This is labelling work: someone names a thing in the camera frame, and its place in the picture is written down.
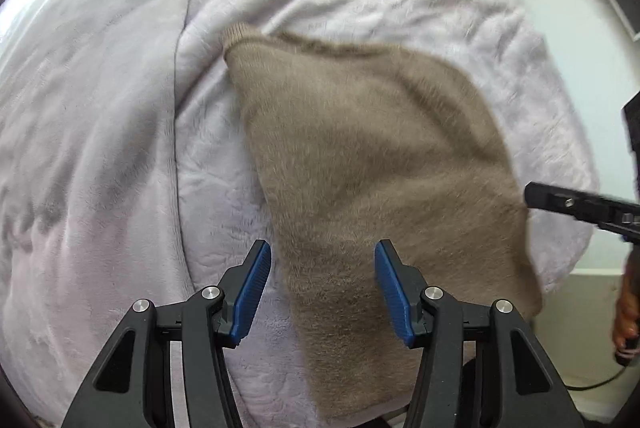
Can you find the person's right hand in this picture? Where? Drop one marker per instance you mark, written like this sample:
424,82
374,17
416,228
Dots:
627,308

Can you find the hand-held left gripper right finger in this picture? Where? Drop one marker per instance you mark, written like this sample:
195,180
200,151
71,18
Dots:
392,293

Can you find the pale lavender plush blanket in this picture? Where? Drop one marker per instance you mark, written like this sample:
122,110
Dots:
100,133

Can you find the beige fuzzy sweater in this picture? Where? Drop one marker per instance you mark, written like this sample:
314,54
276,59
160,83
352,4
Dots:
365,148

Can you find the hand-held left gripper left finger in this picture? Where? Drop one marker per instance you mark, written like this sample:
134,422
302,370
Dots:
252,293

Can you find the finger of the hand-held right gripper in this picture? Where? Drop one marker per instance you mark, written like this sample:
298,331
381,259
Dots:
575,202

